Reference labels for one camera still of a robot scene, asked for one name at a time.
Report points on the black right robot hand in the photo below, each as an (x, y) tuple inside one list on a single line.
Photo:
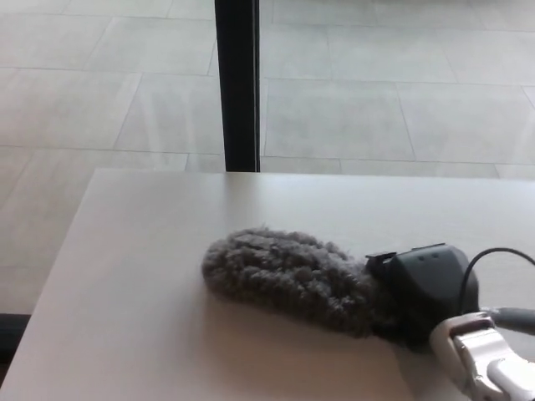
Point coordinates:
[(422, 292)]

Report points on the grey fluffy microfibre duster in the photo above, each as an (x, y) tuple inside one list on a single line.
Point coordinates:
[(292, 284)]

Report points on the black vertical frame post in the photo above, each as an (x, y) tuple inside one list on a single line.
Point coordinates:
[(239, 83)]

